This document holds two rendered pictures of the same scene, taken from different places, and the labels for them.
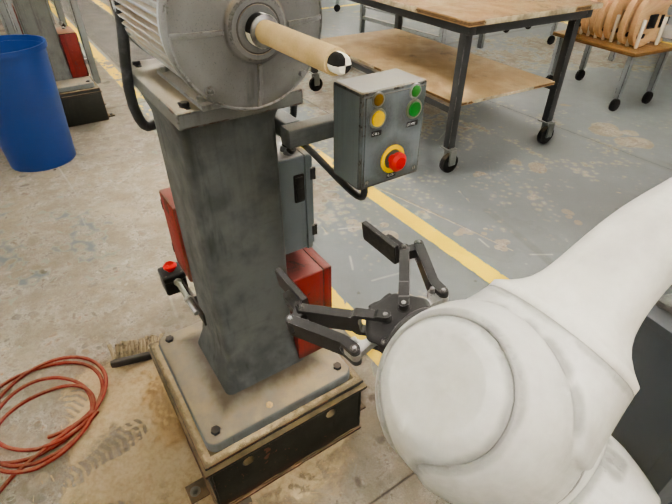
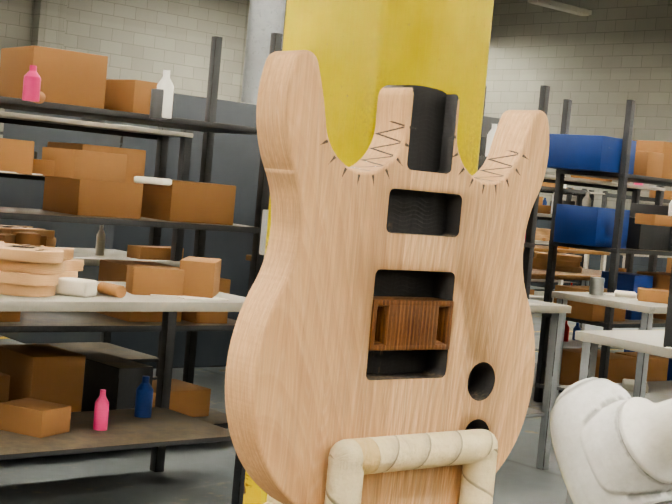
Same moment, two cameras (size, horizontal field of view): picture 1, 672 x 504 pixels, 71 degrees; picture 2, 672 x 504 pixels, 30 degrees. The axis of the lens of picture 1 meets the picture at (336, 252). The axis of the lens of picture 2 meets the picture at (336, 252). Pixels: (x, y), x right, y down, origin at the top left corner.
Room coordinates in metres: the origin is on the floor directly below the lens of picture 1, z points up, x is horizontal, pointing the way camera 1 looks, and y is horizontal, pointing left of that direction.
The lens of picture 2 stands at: (-0.34, -1.45, 1.43)
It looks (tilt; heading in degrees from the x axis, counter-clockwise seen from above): 3 degrees down; 83
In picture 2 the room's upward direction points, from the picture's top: 5 degrees clockwise
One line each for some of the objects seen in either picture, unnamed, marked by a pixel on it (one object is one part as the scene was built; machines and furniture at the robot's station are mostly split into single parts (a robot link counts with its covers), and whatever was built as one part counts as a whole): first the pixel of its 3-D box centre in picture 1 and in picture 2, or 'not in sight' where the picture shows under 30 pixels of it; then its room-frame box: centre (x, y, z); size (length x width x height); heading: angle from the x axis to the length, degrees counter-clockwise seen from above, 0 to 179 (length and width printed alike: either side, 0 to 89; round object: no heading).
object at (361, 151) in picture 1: (348, 134); not in sight; (0.97, -0.03, 0.99); 0.24 x 0.21 x 0.26; 33
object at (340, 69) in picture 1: (340, 63); not in sight; (0.56, -0.01, 1.25); 0.02 x 0.02 x 0.02; 33
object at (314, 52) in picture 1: (297, 45); not in sight; (0.64, 0.05, 1.25); 0.18 x 0.03 x 0.03; 33
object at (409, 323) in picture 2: not in sight; (402, 323); (-0.12, -0.32, 1.31); 0.10 x 0.03 x 0.05; 32
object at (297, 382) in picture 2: not in sight; (398, 302); (-0.13, -0.31, 1.33); 0.35 x 0.04 x 0.40; 32
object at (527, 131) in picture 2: not in sight; (509, 151); (-0.02, -0.24, 1.48); 0.07 x 0.04 x 0.09; 32
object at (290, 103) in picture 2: not in sight; (304, 112); (-0.24, -0.38, 1.49); 0.07 x 0.04 x 0.10; 32
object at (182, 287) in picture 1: (183, 296); not in sight; (1.03, 0.45, 0.46); 0.25 x 0.07 x 0.08; 33
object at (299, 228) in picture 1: (280, 144); not in sight; (1.04, 0.13, 0.93); 0.15 x 0.10 x 0.55; 33
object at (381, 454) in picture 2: not in sight; (417, 451); (-0.10, -0.34, 1.20); 0.20 x 0.03 x 0.03; 32
